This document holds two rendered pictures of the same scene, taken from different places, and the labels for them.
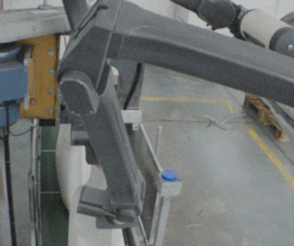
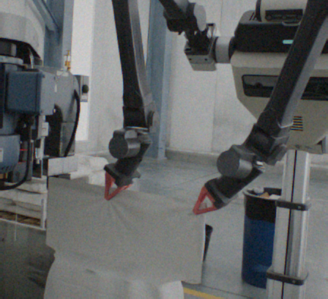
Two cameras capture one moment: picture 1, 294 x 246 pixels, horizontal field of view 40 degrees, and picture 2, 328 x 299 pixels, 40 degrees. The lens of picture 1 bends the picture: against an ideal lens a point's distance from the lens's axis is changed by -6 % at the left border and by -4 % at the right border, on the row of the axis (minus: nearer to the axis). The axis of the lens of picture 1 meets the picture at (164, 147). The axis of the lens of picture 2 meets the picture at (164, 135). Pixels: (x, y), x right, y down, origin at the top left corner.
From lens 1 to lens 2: 1.05 m
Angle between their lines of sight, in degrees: 49
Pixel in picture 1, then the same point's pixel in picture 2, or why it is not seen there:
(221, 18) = (201, 22)
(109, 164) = (301, 83)
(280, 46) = not seen: hidden behind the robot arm
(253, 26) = (280, 2)
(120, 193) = (287, 122)
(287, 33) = not seen: outside the picture
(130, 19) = not seen: outside the picture
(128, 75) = (67, 114)
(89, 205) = (244, 159)
